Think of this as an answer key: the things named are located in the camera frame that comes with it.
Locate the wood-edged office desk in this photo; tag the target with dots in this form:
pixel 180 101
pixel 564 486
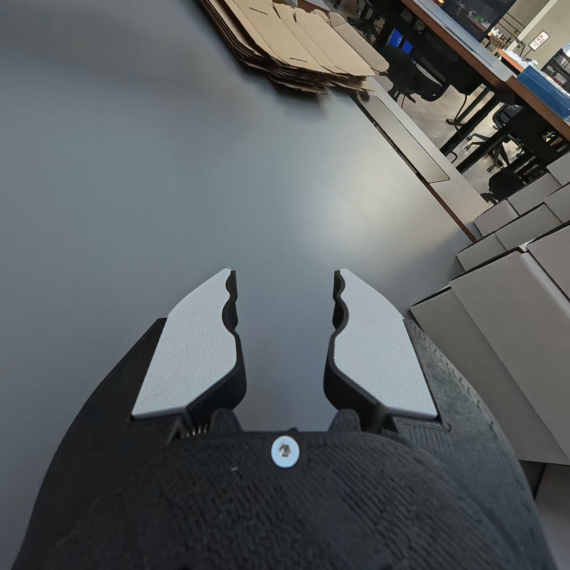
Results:
pixel 472 49
pixel 541 108

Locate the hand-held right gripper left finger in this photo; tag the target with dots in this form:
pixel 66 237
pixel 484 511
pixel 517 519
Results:
pixel 187 356

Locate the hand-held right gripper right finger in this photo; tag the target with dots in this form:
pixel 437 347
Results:
pixel 383 356

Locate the blue bin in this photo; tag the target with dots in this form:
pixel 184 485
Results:
pixel 400 42

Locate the stack of white folded boxes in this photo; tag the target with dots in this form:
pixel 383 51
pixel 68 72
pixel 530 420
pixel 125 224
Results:
pixel 512 334

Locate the stack of flat brown cardboard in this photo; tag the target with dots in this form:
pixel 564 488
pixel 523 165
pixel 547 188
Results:
pixel 289 40

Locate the red white wall sign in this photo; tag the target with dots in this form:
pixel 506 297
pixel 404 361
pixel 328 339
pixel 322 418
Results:
pixel 539 41

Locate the dark screen panel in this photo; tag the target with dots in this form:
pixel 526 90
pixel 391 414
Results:
pixel 481 15

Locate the blue flat box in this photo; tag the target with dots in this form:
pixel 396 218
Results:
pixel 547 87

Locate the black office chair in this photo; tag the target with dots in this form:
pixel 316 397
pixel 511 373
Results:
pixel 505 185
pixel 418 67

